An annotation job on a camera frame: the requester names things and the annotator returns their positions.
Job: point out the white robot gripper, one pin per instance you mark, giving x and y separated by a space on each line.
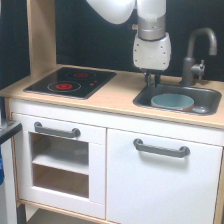
152 55

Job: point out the teal pot with wooden rim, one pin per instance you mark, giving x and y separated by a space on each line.
173 101

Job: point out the grey sink basin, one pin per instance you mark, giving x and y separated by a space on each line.
206 101

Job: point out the grey metal faucet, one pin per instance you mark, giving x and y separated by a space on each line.
190 67

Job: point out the black toy stovetop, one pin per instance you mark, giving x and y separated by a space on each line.
71 83

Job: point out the white cabinet door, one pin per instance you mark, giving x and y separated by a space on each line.
145 188

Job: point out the white oven door with window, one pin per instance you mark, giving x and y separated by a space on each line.
63 173

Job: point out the grey cabinet door handle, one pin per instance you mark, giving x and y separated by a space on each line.
180 153

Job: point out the wooden toy kitchen frame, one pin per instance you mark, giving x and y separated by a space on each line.
112 105

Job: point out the grey oven door handle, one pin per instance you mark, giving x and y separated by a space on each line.
74 133

